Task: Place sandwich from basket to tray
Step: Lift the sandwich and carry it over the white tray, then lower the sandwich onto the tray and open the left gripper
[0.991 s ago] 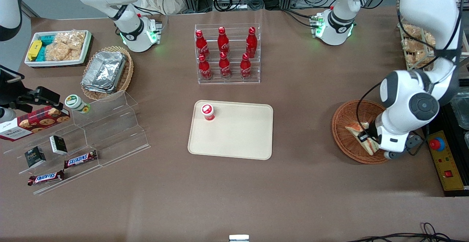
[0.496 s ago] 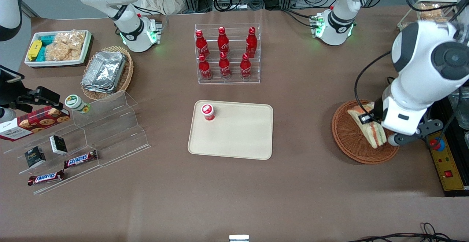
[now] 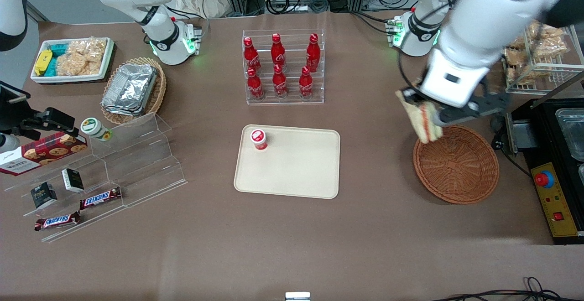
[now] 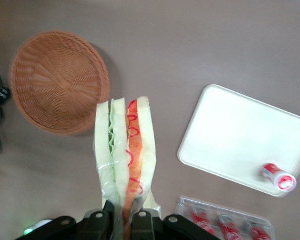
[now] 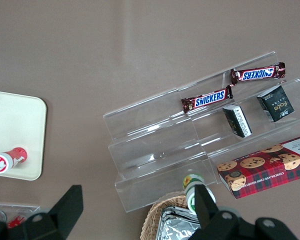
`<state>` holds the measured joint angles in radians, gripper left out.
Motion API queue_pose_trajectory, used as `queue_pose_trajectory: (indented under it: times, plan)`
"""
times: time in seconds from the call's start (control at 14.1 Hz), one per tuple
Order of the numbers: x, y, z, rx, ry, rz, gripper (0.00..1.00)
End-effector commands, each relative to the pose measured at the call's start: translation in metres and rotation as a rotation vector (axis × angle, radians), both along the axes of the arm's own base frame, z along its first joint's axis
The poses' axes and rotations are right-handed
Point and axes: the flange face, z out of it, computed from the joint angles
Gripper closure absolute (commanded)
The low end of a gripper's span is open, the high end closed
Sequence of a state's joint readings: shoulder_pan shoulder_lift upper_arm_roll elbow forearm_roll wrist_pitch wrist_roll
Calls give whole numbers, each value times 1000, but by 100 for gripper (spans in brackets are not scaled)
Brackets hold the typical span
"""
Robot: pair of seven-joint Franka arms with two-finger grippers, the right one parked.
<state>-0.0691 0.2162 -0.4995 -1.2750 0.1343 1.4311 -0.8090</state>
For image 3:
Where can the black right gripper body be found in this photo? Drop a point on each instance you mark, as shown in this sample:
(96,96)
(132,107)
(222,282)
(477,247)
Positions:
(28,123)

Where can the triangle sandwich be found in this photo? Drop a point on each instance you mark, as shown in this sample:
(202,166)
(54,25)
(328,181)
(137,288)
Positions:
(422,121)

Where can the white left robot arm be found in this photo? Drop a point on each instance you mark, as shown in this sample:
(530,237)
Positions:
(479,18)

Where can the brown round wicker basket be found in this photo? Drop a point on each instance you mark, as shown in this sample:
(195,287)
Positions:
(456,168)

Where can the light oval wicker basket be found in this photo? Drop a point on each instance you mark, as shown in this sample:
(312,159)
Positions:
(159,91)

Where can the beige plastic tray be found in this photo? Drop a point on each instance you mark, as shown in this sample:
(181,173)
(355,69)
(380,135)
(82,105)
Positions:
(296,168)

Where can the green lidded cup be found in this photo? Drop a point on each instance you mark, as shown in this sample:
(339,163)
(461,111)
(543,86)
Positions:
(93,127)

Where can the red cookie box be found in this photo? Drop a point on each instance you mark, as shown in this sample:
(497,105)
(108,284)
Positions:
(45,153)

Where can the white rectangular bin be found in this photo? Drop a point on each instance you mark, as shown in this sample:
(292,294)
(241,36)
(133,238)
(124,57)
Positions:
(68,78)

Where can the bagged fried snack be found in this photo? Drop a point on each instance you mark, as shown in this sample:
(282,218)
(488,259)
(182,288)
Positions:
(515,52)
(520,74)
(547,41)

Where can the small black box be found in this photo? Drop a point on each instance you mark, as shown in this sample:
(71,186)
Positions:
(73,180)
(44,196)

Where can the yellow snack packet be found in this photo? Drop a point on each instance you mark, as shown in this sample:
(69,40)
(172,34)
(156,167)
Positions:
(43,62)

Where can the black machine with yellow panel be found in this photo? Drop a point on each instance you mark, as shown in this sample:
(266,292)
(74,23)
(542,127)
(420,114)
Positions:
(543,127)

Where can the clear bag of rice crackers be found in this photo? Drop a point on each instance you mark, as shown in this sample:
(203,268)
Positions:
(84,57)

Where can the teal snack packet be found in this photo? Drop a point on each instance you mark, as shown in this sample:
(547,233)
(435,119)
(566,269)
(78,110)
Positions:
(58,48)

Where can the stack of foil containers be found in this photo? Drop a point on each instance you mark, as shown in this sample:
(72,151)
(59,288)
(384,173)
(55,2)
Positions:
(130,89)

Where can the brown chocolate bar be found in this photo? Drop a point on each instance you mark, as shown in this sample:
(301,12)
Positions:
(100,198)
(57,221)

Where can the clear acrylic stepped display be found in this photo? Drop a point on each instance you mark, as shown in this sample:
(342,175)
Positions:
(146,164)

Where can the metal pan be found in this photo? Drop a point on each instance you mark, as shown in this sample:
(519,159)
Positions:
(572,132)

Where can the red emergency stop button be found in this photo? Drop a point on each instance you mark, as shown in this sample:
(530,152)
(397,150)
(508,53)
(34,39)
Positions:
(544,179)

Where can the red cola bottle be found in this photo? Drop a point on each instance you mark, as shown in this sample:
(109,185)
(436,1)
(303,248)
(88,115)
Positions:
(313,54)
(255,86)
(305,85)
(251,57)
(280,84)
(278,52)

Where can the clear acrylic bottle rack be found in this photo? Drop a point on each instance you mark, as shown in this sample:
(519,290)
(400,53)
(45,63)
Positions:
(292,100)

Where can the red lidded cup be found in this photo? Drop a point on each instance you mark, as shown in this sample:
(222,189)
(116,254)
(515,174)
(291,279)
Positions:
(258,139)

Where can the small white device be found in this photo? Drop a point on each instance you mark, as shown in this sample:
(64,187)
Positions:
(297,296)

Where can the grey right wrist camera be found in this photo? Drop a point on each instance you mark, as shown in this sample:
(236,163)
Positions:
(8,143)

